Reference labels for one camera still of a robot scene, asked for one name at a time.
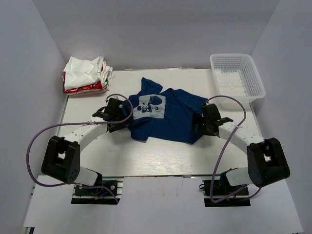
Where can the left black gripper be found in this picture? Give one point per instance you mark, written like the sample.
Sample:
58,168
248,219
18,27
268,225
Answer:
122,125

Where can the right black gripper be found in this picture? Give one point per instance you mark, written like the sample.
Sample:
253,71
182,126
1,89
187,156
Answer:
198,119

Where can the blue t shirt with print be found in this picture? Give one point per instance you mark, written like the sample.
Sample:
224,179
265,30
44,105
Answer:
165,114

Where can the white and red t shirt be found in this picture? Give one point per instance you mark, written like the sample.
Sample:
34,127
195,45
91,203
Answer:
83,76

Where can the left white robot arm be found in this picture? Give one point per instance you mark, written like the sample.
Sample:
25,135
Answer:
62,157

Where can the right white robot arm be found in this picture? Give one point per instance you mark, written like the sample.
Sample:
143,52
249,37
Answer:
266,161

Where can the white perforated plastic basket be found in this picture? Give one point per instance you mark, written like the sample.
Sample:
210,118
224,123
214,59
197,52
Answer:
236,75

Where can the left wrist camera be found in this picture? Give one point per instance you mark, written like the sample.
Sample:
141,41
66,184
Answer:
112,96

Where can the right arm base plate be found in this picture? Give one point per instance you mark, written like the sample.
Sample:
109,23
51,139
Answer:
237,200

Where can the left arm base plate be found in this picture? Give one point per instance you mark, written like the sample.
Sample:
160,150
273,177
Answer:
109,193

